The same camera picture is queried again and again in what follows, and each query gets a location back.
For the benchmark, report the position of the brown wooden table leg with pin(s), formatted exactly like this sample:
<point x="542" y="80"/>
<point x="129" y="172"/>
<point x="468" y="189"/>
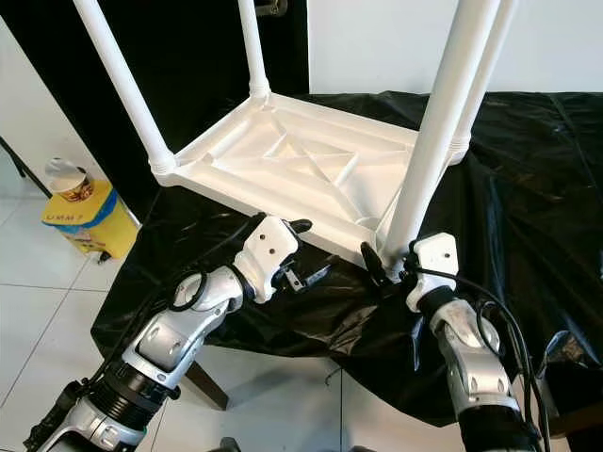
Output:
<point x="579" y="419"/>
<point x="207" y="386"/>

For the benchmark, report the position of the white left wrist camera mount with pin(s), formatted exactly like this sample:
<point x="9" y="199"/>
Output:
<point x="268" y="247"/>

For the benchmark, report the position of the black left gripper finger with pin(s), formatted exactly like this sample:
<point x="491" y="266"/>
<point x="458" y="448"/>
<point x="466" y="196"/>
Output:
<point x="317" y="273"/>
<point x="300" y="226"/>

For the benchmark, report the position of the printed paper cup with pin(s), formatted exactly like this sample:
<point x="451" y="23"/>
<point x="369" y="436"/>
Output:
<point x="73" y="188"/>

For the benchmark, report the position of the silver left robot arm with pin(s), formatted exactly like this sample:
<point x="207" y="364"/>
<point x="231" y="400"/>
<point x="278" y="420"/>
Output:
<point x="174" y="339"/>

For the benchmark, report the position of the black metal stand leg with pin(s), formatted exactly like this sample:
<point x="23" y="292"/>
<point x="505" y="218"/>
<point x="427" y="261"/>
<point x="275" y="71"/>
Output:
<point x="19" y="169"/>

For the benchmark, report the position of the black plastic table cover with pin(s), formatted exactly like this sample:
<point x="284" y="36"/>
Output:
<point x="546" y="188"/>

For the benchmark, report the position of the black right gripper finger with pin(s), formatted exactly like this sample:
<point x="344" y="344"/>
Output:
<point x="373" y="264"/>

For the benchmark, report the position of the yellow cardboard box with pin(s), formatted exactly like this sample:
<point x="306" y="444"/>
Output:
<point x="104" y="231"/>

